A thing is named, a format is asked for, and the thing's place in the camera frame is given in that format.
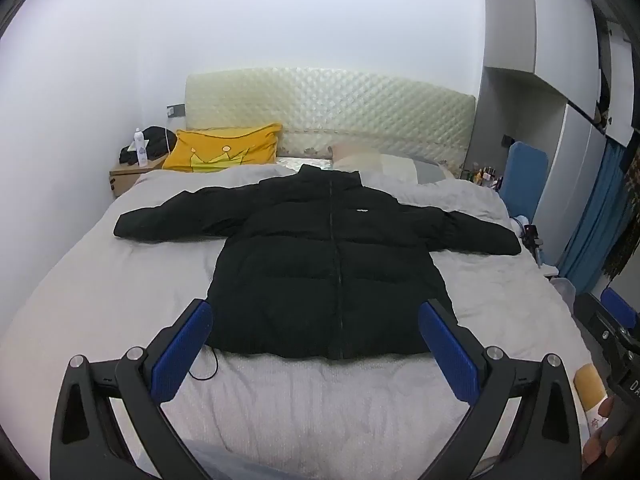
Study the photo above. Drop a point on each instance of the bed with grey bedding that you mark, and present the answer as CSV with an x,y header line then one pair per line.
x,y
125,285

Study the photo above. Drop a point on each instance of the black bag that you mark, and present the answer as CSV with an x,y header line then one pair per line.
x,y
157,141

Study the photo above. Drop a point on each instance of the dark patterned hanging cloth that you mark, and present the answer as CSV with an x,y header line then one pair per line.
x,y
625,210

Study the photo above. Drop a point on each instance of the blue curtain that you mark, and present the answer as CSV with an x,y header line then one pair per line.
x,y
592,220

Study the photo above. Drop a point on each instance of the person's right hand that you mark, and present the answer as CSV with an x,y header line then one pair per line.
x,y
597,457

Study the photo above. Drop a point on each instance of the clear plastic storage box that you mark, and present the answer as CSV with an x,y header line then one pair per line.
x,y
562,285

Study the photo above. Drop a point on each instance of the white spray bottle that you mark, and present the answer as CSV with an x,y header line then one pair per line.
x,y
141,152

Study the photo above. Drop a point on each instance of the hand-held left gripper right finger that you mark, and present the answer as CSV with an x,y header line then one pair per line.
x,y
447,350

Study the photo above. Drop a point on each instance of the cream quilted headboard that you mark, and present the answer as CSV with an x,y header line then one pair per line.
x,y
325,105

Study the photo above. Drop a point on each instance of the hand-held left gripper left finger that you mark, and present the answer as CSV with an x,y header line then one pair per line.
x,y
182,350

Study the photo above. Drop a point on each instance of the black puffer jacket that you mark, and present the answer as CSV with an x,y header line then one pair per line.
x,y
310,260

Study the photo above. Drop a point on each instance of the dark wall socket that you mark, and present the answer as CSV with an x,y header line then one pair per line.
x,y
175,111

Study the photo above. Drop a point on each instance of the wooden nightstand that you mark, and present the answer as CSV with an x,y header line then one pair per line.
x,y
122,180

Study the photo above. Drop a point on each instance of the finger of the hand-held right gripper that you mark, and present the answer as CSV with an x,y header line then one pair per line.
x,y
619,306

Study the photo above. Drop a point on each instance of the beige and grey pillow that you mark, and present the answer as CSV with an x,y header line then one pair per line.
x,y
370,162

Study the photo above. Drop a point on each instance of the cluster of cosmetic bottles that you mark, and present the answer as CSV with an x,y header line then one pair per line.
x,y
482,176

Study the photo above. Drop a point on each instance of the beige printed cloth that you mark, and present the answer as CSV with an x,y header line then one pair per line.
x,y
589,395

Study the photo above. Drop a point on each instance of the yellow crown print pillow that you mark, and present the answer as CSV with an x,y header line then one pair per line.
x,y
220,147

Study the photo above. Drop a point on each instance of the black device on stand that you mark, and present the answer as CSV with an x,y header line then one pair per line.
x,y
534,242

